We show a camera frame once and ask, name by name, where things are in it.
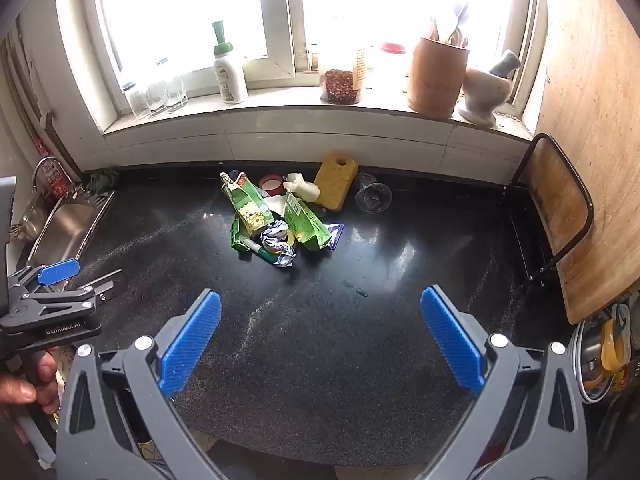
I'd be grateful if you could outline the person's left hand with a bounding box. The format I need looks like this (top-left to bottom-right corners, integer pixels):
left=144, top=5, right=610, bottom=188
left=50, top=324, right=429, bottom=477
left=0, top=352, right=60, bottom=415

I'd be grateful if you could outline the stainless steel sink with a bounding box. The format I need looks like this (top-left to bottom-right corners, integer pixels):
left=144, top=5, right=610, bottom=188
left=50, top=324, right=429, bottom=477
left=17, top=191, right=115, bottom=269

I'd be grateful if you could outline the chrome faucet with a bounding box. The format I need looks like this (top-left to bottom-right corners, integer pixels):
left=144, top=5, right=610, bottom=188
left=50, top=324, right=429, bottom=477
left=32, top=155, right=70, bottom=198

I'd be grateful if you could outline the red dish soap bottle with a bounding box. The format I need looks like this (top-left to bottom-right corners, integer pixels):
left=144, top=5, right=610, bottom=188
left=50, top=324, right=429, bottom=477
left=42, top=160, right=70, bottom=200

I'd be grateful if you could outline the green white marker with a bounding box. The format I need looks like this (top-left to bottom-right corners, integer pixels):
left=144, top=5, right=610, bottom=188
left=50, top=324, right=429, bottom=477
left=239, top=234, right=278, bottom=264

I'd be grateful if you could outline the dark green cloth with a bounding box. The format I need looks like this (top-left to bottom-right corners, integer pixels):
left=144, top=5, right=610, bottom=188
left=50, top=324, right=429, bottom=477
left=86, top=168, right=119, bottom=194

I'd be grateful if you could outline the crumpled foil wrapper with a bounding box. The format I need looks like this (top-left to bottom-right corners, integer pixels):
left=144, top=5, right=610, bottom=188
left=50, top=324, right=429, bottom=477
left=259, top=220, right=296, bottom=269

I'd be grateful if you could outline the green snack bag left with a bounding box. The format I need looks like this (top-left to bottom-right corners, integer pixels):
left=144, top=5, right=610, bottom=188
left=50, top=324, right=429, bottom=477
left=220, top=170, right=274, bottom=252

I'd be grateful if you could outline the green snack bag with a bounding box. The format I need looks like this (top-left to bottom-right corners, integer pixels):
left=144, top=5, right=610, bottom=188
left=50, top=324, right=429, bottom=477
left=284, top=192, right=331, bottom=252
left=220, top=170, right=274, bottom=252

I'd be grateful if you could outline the green snack bag right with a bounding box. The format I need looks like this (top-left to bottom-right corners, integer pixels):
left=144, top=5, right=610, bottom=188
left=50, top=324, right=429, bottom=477
left=284, top=192, right=331, bottom=252

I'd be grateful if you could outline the metal pot with items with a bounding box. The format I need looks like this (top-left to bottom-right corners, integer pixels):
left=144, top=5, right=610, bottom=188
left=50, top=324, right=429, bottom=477
left=570, top=290, right=639, bottom=405

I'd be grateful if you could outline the blue cream tube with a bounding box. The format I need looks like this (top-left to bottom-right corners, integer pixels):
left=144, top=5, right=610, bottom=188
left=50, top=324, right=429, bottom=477
left=326, top=223, right=345, bottom=252

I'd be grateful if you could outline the red jar lid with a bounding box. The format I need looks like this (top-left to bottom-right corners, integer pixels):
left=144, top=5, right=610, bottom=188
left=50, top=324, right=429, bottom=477
left=258, top=174, right=285, bottom=197

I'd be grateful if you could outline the yellow sponge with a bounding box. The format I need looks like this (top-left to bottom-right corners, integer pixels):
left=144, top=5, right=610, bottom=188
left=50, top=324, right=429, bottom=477
left=314, top=153, right=359, bottom=211

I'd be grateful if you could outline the white bottle green pump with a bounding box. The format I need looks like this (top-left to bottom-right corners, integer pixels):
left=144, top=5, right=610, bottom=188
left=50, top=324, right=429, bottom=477
left=212, top=21, right=248, bottom=104

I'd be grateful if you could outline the terracotta utensil holder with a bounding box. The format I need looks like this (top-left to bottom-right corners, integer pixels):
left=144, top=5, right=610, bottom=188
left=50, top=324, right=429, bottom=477
left=408, top=38, right=469, bottom=119

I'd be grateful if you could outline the jar of red spice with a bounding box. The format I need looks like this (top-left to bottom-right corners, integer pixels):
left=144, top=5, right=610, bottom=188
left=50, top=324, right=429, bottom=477
left=320, top=68, right=361, bottom=105

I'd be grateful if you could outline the stone pestle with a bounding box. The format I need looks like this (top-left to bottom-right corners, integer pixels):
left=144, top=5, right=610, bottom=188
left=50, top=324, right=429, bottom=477
left=489, top=49, right=522, bottom=79

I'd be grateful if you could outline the large wooden board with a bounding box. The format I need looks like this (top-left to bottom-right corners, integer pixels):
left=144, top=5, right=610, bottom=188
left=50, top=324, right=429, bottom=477
left=536, top=0, right=639, bottom=324

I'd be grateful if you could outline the wooden cutting board black frame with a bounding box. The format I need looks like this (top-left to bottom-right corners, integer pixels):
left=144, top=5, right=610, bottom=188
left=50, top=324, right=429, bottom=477
left=502, top=132, right=594, bottom=287

